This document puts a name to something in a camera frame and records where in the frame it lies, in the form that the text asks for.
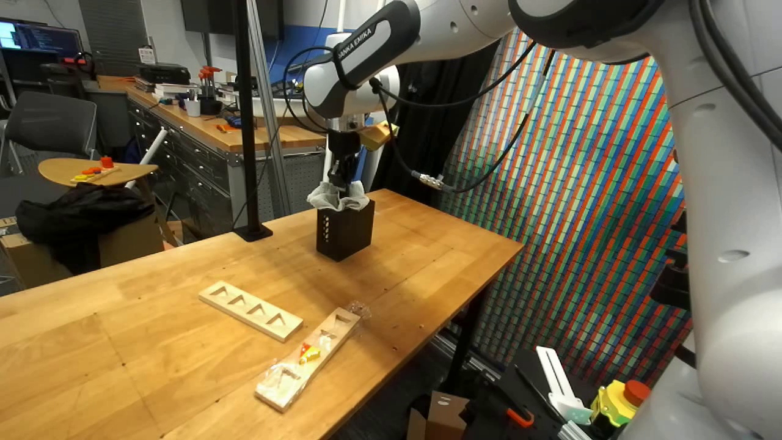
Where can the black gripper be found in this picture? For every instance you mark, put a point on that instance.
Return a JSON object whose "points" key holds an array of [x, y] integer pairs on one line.
{"points": [[345, 144]]}

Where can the white terry cloth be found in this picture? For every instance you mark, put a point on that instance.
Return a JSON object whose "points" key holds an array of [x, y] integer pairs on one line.
{"points": [[326, 198]]}

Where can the black perforated box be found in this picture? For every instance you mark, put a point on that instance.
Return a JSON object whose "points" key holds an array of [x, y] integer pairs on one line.
{"points": [[345, 236]]}

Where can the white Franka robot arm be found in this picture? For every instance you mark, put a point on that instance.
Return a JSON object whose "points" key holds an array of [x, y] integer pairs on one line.
{"points": [[734, 325]]}

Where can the brown cardboard box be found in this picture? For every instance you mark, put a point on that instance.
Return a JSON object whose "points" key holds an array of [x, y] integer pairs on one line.
{"points": [[134, 236]]}

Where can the open cardboard box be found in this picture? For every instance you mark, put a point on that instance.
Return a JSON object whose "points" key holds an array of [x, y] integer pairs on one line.
{"points": [[444, 412]]}

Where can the grey metal upright pole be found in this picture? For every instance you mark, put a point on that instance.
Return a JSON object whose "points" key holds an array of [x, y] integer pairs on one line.
{"points": [[273, 138]]}

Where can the white tray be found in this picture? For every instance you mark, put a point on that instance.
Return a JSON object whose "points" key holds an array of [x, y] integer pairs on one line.
{"points": [[281, 108]]}

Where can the black curtain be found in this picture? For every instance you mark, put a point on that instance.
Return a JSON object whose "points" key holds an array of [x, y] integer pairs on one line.
{"points": [[440, 122]]}

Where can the wooden top workbench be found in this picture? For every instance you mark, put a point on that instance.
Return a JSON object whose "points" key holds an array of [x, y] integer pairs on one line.
{"points": [[204, 161]]}

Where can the red tool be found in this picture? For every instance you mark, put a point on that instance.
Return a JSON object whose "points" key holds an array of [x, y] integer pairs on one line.
{"points": [[210, 73]]}

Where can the empty wooden shape board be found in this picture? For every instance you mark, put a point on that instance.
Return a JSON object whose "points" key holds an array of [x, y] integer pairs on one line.
{"points": [[248, 312]]}

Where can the red puzzle piece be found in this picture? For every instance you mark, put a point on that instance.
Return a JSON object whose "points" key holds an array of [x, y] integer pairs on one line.
{"points": [[303, 348]]}

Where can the yellow puzzle piece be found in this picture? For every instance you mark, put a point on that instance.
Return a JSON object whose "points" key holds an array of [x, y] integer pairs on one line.
{"points": [[310, 356]]}

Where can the wooden shape board holding pieces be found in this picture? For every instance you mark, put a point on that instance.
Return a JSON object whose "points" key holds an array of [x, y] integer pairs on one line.
{"points": [[314, 363]]}

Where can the black case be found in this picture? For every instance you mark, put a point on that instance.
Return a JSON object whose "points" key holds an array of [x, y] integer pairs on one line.
{"points": [[161, 73]]}

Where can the black table leg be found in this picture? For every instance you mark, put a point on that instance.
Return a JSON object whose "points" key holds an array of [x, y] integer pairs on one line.
{"points": [[464, 342]]}

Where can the colourful patterned backdrop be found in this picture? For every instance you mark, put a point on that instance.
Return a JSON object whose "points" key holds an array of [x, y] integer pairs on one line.
{"points": [[569, 203]]}

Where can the round wooden stool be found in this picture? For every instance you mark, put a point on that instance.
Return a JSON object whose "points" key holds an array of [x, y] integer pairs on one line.
{"points": [[114, 174]]}

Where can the red toy block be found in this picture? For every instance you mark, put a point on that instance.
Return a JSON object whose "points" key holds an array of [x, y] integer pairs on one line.
{"points": [[105, 161]]}

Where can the yellow orange toy piece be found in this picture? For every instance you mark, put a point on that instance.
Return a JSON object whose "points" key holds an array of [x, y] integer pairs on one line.
{"points": [[82, 176]]}

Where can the black bag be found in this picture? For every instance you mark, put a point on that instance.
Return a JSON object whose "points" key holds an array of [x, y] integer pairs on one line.
{"points": [[73, 221]]}

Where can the dark office chair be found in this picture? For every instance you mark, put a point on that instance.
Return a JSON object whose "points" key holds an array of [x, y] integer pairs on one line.
{"points": [[49, 122]]}

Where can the lit computer monitor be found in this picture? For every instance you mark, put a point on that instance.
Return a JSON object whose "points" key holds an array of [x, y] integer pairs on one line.
{"points": [[15, 35]]}

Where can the yellow red emergency stop button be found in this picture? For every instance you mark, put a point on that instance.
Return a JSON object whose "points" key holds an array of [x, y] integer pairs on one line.
{"points": [[615, 403]]}

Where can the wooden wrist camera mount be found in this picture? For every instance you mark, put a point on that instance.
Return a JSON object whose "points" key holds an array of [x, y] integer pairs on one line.
{"points": [[379, 136]]}

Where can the black camera stand pole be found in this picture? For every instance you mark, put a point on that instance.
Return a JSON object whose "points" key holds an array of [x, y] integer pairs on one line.
{"points": [[248, 122]]}

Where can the white plastic rail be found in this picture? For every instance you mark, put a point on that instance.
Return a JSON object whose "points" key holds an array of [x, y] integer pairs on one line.
{"points": [[557, 383]]}

